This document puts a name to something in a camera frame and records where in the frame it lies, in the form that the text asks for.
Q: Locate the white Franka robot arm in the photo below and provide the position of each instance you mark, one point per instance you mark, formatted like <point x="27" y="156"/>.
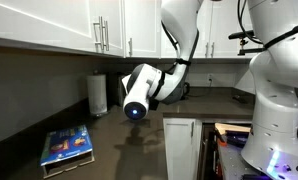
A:
<point x="279" y="100"/>

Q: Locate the small dark counter object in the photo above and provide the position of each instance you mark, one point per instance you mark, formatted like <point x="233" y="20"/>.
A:
<point x="238" y="98"/>

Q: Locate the steel electric kettle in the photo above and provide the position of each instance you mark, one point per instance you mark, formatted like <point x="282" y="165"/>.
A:
<point x="187" y="88"/>

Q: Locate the white paper towel roll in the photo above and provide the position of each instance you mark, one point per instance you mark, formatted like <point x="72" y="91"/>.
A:
<point x="97" y="95"/>

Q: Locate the white lower cabinet door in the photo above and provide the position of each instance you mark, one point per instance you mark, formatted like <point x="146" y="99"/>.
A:
<point x="179" y="150"/>

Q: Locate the wooden board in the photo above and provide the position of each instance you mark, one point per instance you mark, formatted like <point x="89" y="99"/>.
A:
<point x="232" y="127"/>

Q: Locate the blue printed cardboard box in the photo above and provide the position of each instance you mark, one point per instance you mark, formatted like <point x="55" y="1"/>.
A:
<point x="65" y="143"/>

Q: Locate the dark blue object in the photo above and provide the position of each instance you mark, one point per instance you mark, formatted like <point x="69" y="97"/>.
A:
<point x="237" y="138"/>

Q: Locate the perforated metal workbench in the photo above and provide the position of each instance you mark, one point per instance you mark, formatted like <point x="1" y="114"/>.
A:
<point x="230" y="161"/>

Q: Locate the wide white upper cabinet door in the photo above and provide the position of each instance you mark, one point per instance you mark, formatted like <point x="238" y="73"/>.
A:
<point x="39" y="20"/>

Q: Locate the white wall outlet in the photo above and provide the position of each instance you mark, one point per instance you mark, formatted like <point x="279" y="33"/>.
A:
<point x="209" y="79"/>

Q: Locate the black stereo camera bar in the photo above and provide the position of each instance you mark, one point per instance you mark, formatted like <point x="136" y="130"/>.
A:
<point x="240" y="34"/>

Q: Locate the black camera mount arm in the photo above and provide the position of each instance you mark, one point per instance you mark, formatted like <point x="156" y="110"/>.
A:
<point x="249" y="50"/>

